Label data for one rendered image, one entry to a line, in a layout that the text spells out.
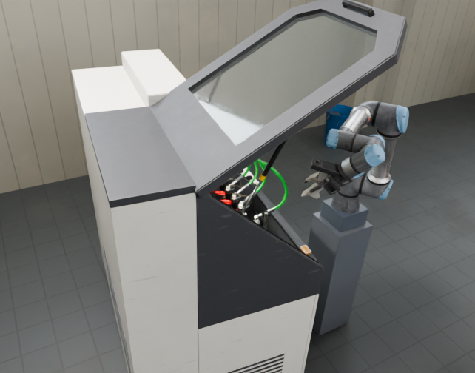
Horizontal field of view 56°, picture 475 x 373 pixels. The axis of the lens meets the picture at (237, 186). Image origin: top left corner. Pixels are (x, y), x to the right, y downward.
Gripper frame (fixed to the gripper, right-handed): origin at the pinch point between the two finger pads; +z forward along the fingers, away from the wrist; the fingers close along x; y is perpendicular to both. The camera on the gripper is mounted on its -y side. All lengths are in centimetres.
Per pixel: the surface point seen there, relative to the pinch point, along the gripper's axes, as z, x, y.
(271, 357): 61, -39, 53
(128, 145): 28, -17, -65
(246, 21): 107, 275, -22
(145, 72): 50, 47, -73
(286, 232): 31.1, 4.9, 21.7
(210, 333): 53, -50, 11
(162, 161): 15, -25, -54
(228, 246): 17.4, -35.4, -15.4
